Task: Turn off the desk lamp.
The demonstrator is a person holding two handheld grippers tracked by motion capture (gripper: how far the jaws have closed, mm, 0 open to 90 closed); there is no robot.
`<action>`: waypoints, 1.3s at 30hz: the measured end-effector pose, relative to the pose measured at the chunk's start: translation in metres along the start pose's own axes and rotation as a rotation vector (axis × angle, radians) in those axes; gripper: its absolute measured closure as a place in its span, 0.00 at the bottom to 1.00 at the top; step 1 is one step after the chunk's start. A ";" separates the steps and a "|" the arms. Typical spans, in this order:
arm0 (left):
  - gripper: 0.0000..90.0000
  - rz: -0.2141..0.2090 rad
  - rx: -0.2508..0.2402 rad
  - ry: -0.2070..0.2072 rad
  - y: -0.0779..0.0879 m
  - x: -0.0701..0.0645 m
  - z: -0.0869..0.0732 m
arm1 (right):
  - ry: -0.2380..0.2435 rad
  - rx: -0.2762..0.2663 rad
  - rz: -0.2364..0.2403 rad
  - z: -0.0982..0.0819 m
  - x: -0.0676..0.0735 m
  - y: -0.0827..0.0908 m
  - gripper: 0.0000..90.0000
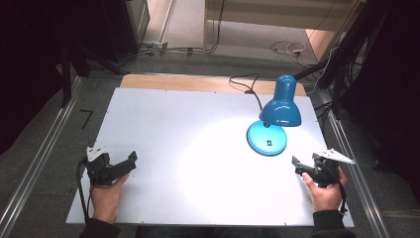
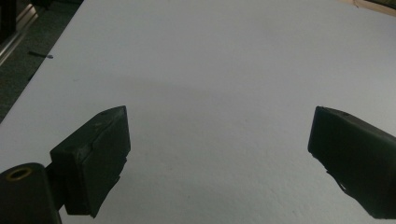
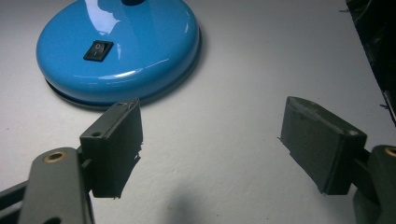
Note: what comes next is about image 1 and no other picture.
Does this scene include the person's right hand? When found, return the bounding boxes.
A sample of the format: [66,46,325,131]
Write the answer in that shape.
[301,166,349,213]

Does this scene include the black floor cable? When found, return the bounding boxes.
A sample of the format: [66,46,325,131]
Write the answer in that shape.
[115,0,227,68]

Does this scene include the person's legs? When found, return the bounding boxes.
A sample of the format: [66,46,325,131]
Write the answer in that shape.
[134,225,282,238]

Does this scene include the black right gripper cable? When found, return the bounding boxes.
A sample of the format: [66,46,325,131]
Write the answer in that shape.
[335,172,349,214]

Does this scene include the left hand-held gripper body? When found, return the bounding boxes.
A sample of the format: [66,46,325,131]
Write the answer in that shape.
[85,146,117,187]

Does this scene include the aluminium floor rail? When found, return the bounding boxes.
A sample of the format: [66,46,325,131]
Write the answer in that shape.
[317,88,391,238]
[0,76,84,238]
[157,0,177,45]

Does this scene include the black lamp cable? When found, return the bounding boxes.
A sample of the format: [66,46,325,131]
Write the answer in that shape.
[228,72,264,112]

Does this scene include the white floor cable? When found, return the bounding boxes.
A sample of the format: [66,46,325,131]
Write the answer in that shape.
[269,39,309,61]

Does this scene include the black metal stand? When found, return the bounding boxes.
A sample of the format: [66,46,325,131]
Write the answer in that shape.
[292,0,390,117]
[58,44,73,109]

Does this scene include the dark cabinet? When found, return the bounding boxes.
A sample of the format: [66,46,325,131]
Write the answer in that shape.
[98,0,152,63]

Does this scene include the blue desk lamp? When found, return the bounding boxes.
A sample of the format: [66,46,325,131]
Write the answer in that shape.
[246,73,303,158]

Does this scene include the dark curtain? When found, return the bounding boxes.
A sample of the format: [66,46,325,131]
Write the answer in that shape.
[0,0,107,157]
[340,0,420,202]

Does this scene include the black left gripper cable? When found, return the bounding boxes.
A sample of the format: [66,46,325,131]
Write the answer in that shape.
[75,158,93,225]

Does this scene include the grey power strip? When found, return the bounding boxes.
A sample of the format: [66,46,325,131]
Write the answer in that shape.
[141,40,170,57]

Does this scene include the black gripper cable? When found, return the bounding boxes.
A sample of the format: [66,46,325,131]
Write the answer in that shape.
[335,172,349,214]
[75,158,93,225]

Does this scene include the person's left hand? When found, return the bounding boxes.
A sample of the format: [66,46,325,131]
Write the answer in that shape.
[90,174,131,225]

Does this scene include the light wooden furniture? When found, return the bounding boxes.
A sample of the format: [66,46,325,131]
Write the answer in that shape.
[203,0,366,63]

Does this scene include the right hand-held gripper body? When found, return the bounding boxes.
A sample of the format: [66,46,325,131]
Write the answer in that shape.
[311,148,357,188]

